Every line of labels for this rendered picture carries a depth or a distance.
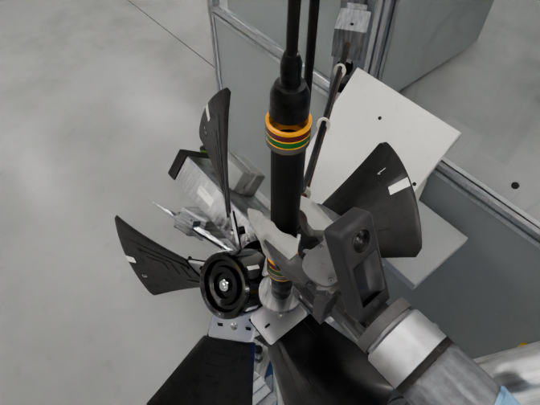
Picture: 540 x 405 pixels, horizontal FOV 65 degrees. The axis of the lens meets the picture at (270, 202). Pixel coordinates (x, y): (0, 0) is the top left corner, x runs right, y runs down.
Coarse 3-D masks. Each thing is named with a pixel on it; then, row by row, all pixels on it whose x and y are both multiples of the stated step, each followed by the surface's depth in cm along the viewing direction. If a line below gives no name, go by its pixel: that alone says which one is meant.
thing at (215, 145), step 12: (216, 96) 79; (228, 96) 75; (204, 108) 87; (216, 108) 79; (228, 108) 75; (204, 120) 88; (216, 120) 79; (216, 132) 80; (204, 144) 93; (216, 144) 80; (216, 156) 81; (216, 168) 85; (228, 180) 77; (228, 192) 77; (228, 204) 77; (228, 216) 85
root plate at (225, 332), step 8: (216, 320) 81; (224, 320) 81; (232, 320) 82; (240, 320) 82; (216, 328) 81; (224, 328) 82; (240, 328) 82; (216, 336) 82; (224, 336) 82; (232, 336) 83; (240, 336) 83; (248, 336) 83
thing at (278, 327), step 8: (256, 312) 75; (264, 312) 76; (296, 312) 76; (304, 312) 76; (256, 320) 75; (264, 320) 75; (272, 320) 75; (280, 320) 75; (288, 320) 75; (296, 320) 75; (256, 328) 74; (264, 328) 74; (272, 328) 74; (280, 328) 74; (288, 328) 74; (264, 336) 73; (272, 336) 74; (280, 336) 74
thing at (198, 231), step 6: (156, 204) 107; (162, 210) 106; (168, 210) 104; (174, 216) 102; (192, 228) 98; (198, 228) 97; (198, 234) 97; (204, 234) 96; (210, 234) 96; (210, 240) 95; (216, 240) 94; (216, 246) 94; (222, 246) 93
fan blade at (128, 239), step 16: (128, 224) 92; (128, 240) 95; (144, 240) 90; (144, 256) 94; (160, 256) 90; (176, 256) 86; (144, 272) 100; (160, 272) 95; (176, 272) 91; (192, 272) 88; (160, 288) 101; (176, 288) 98
